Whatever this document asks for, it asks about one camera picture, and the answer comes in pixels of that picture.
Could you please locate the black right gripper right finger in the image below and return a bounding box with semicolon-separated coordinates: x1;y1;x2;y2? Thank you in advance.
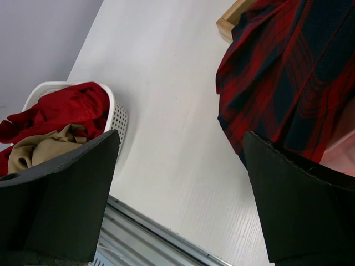
243;131;354;265

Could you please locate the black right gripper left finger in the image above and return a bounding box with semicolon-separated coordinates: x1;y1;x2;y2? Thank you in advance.
1;130;120;262

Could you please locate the red skirt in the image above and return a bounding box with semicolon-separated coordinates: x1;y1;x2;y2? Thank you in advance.
1;82;110;176

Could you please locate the tan garment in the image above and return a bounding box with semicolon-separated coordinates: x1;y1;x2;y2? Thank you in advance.
8;124;87;174

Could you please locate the pink garment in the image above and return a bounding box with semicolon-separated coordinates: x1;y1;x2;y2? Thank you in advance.
320;130;354;177

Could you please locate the white perforated laundry basket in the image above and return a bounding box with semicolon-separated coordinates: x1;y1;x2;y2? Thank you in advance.
22;81;129;161

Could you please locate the red navy plaid garment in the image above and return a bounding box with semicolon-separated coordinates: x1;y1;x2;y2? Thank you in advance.
216;1;354;163

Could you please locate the wooden clothes rack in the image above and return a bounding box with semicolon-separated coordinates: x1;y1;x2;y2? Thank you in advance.
216;0;256;44

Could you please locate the aluminium mounting rail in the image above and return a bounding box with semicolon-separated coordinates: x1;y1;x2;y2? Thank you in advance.
90;196;227;266

